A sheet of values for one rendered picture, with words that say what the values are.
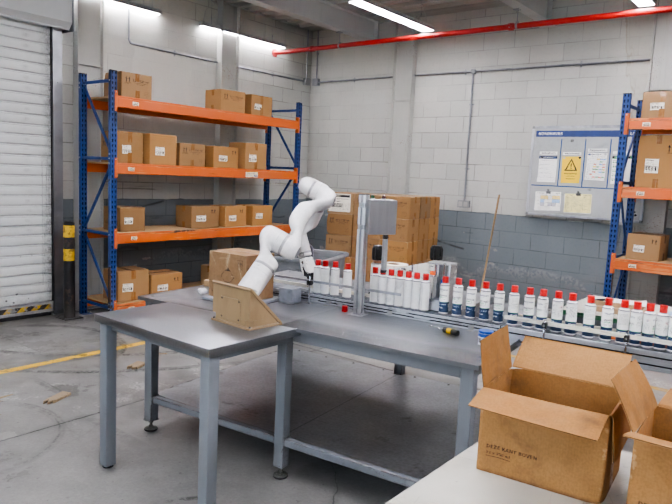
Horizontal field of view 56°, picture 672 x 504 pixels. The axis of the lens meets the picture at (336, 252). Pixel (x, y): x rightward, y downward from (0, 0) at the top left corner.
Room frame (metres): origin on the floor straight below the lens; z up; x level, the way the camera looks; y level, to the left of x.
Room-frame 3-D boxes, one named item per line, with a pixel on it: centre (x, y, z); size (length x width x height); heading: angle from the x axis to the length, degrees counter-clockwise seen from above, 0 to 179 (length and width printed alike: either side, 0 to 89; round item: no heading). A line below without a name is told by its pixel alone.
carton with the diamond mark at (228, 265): (3.72, 0.55, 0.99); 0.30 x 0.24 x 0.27; 54
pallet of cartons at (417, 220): (7.59, -0.55, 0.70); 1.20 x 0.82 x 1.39; 58
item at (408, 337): (3.78, -0.13, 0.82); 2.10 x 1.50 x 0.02; 58
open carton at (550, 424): (1.75, -0.64, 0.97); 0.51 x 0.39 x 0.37; 147
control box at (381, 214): (3.49, -0.23, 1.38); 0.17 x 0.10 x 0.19; 113
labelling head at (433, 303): (3.48, -0.59, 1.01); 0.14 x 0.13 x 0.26; 58
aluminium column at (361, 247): (3.48, -0.14, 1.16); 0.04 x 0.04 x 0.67; 58
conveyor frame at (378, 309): (3.62, -0.18, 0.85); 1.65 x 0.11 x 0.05; 58
